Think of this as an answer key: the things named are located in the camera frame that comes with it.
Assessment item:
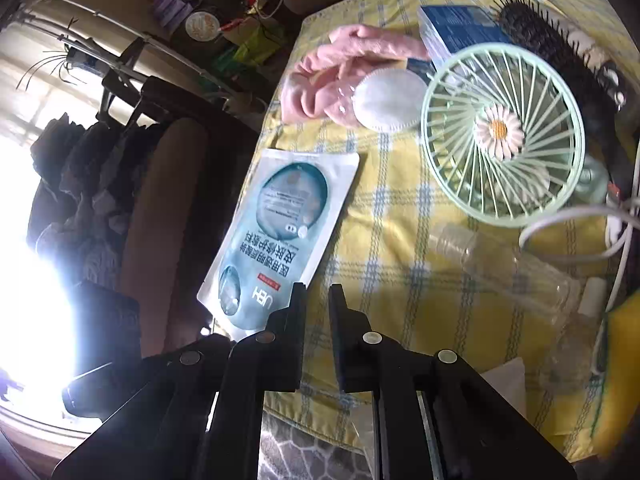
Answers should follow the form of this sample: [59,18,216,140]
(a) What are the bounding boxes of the yellow sponge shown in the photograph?
[592,292,640,455]

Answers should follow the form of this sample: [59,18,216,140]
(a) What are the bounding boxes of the black hair brush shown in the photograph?
[496,0,639,200]

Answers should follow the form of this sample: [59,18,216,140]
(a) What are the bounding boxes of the purple boxes stack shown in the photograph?
[152,0,198,35]

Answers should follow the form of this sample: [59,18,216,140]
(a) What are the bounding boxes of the clear plastic bottle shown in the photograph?
[428,223,606,328]

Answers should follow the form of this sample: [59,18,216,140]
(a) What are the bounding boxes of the blue white face mask pouch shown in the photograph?
[196,148,360,341]

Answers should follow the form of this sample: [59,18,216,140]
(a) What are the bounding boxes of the round white lidded tub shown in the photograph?
[184,11,220,42]

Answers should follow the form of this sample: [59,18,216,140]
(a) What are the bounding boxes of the blue white tissue pack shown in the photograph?
[418,6,510,70]

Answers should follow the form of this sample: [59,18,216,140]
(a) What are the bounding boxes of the grey patterned fleece blanket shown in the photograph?
[257,412,372,480]

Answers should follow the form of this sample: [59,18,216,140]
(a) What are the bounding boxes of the pink cloth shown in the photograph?
[280,24,431,128]

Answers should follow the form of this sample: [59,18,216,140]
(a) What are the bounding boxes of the mint green handheld fan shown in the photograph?
[421,42,593,228]

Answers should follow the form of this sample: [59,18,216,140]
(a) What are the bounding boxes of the white round cotton pad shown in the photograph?
[352,68,427,133]

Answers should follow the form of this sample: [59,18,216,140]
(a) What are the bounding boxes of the pile of dark clothes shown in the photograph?
[27,114,164,289]

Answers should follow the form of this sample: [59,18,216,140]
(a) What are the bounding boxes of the white clothes rack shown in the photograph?
[14,0,266,111]

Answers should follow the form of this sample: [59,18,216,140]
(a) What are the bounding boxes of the brown armchair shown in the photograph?
[118,77,258,356]

